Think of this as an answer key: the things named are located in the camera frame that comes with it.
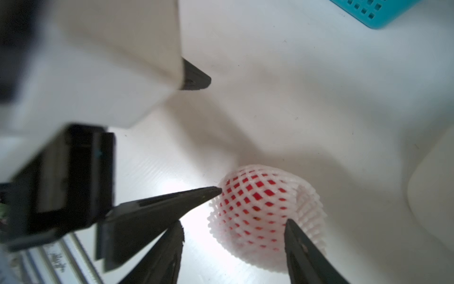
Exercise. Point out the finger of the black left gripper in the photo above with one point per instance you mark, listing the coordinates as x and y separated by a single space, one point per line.
194 78

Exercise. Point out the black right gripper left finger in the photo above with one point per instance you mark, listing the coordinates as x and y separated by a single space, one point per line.
161 265

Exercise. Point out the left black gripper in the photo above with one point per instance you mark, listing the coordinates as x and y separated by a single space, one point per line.
69 186

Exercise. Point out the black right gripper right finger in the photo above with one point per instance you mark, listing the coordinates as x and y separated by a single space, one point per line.
305 263

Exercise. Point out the white plastic tub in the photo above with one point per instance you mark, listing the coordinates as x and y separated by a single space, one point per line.
431 190

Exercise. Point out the right teal plastic basket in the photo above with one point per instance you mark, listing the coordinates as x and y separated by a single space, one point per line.
375 14

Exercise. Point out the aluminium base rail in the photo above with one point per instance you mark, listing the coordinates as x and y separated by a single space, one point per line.
63 262

